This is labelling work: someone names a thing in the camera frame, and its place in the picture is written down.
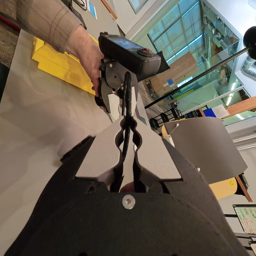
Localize whiteboard with handwriting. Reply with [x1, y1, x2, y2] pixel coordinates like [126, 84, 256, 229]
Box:
[233, 204, 256, 235]

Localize yellow folder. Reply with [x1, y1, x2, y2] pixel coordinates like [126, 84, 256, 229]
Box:
[32, 34, 100, 96]

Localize wooden board with black sheet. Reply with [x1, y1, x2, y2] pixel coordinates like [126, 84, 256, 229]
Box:
[162, 117, 248, 200]

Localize blue and white paper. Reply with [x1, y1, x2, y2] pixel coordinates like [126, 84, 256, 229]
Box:
[87, 0, 98, 20]

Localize black pole stand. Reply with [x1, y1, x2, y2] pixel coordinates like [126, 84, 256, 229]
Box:
[144, 26, 256, 110]

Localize person's left forearm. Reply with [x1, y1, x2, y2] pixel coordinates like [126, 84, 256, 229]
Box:
[0, 0, 84, 53]

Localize large cardboard box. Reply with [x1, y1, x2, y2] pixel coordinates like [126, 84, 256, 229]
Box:
[150, 51, 199, 93]

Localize black cloth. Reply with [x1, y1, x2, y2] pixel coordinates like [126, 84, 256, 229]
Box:
[156, 51, 171, 72]

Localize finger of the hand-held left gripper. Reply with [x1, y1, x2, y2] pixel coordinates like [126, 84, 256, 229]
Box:
[108, 93, 122, 123]
[131, 78, 150, 126]

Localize person's left hand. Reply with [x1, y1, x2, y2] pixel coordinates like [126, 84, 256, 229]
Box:
[67, 25, 106, 110]

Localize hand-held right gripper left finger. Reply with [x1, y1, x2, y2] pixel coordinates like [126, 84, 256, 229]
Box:
[75, 116, 126, 193]

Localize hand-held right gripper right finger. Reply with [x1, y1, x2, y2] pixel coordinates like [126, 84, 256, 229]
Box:
[131, 117, 182, 193]

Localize black braided hdmi cable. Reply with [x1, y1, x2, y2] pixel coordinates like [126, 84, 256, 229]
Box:
[120, 72, 132, 161]

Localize small black box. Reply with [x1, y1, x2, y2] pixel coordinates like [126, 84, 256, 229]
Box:
[70, 8, 87, 30]

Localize black metal frame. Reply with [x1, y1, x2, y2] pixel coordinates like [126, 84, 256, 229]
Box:
[149, 108, 183, 129]

